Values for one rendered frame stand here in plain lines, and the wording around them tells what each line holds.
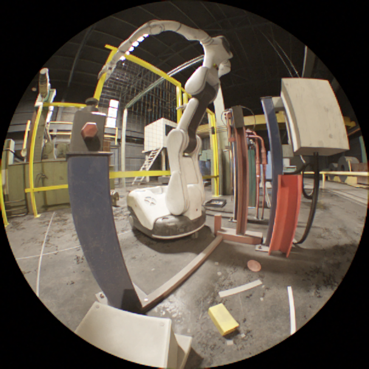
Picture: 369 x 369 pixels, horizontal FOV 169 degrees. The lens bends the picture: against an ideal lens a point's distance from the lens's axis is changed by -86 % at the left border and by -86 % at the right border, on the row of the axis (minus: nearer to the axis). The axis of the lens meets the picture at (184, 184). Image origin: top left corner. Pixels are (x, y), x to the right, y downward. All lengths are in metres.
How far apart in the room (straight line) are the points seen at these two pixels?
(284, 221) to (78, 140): 0.94
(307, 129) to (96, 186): 0.78
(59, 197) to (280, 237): 3.01
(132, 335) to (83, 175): 0.30
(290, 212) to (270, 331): 0.58
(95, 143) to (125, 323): 0.38
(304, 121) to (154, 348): 0.78
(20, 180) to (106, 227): 2.70
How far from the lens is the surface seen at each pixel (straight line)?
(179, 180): 0.76
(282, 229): 0.81
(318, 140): 0.67
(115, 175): 1.07
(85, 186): 0.31
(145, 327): 0.21
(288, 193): 0.75
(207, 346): 0.49
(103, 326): 0.23
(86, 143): 0.37
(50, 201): 2.77
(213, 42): 1.15
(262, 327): 0.54
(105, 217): 0.33
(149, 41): 11.81
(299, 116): 0.68
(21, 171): 2.94
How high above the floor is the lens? 0.48
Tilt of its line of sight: 5 degrees down
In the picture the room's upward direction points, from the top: 2 degrees counter-clockwise
